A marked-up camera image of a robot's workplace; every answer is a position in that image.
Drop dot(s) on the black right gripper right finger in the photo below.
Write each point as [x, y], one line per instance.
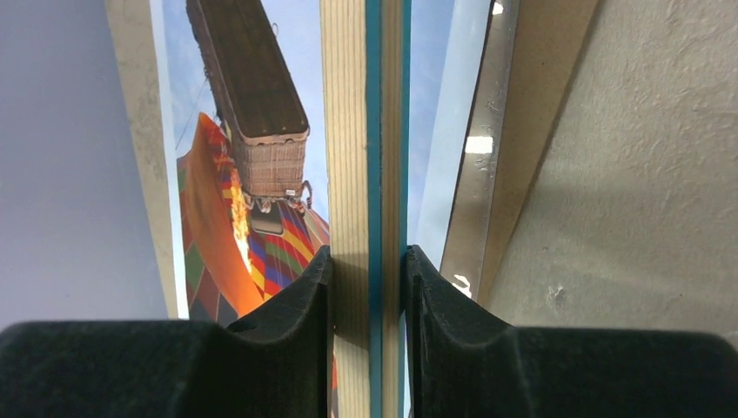
[466, 362]

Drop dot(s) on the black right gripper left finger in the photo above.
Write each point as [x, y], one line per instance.
[274, 362]

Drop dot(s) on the hot air balloon photo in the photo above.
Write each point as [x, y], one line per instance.
[248, 125]

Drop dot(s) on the blue wooden picture frame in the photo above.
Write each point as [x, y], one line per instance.
[366, 54]

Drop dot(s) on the brown cardboard backing board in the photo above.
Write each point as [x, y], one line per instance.
[549, 37]

